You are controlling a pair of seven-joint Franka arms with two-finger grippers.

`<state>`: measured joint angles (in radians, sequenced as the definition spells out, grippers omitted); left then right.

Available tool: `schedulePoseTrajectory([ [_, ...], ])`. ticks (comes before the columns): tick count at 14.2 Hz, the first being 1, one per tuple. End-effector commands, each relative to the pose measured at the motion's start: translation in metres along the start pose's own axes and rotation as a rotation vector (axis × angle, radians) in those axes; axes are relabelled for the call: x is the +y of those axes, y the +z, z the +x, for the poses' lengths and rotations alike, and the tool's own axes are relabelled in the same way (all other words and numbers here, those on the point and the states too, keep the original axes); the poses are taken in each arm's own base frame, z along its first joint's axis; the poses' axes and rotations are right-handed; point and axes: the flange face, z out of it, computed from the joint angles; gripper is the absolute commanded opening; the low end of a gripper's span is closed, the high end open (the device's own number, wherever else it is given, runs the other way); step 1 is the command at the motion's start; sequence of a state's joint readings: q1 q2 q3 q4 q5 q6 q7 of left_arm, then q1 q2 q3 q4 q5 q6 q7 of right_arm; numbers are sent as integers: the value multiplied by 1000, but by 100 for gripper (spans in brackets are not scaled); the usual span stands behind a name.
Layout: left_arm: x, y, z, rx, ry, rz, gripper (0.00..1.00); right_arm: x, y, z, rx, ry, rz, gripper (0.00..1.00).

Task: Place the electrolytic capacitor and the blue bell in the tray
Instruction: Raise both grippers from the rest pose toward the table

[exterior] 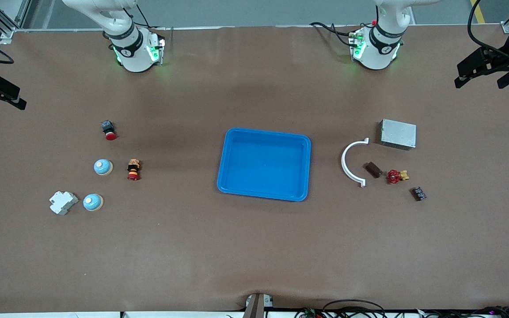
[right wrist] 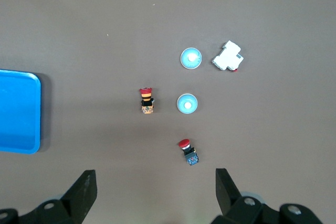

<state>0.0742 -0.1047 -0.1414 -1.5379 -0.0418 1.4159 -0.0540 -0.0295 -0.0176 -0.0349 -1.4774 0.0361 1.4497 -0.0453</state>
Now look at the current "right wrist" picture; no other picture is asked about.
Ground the white circuit breaker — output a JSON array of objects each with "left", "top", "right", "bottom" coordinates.
[{"left": 212, "top": 40, "right": 244, "bottom": 73}]

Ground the blue plastic tray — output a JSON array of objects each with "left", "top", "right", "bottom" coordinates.
[{"left": 0, "top": 69, "right": 41, "bottom": 155}]

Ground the red yellow emergency stop button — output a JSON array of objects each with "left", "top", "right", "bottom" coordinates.
[{"left": 139, "top": 87, "right": 155, "bottom": 115}]

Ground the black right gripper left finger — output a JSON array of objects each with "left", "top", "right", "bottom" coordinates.
[{"left": 0, "top": 169, "right": 98, "bottom": 224}]

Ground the light blue desk bell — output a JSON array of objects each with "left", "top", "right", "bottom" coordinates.
[
  {"left": 176, "top": 93, "right": 198, "bottom": 115},
  {"left": 180, "top": 47, "right": 203, "bottom": 70}
]

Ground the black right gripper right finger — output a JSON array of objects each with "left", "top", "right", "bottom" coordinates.
[{"left": 209, "top": 168, "right": 324, "bottom": 224}]

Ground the red mushroom push button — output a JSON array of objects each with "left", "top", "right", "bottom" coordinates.
[{"left": 178, "top": 138, "right": 200, "bottom": 167}]

